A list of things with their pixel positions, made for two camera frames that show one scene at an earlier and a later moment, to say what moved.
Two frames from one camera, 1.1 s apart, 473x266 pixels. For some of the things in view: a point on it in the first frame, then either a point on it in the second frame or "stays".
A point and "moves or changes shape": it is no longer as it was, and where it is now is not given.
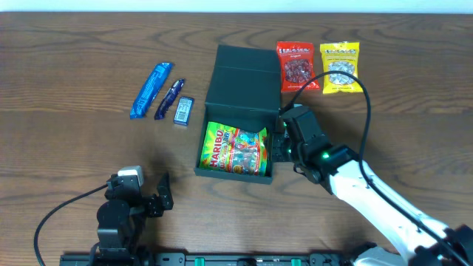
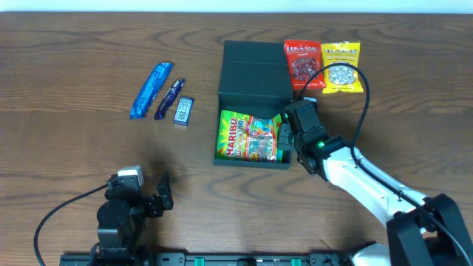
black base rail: [207, 259] stays
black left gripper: [154, 203] stays
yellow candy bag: [342, 56] stays
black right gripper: [280, 150] → [284, 137]
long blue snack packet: [150, 91] stays
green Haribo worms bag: [229, 149] moves or changes shape
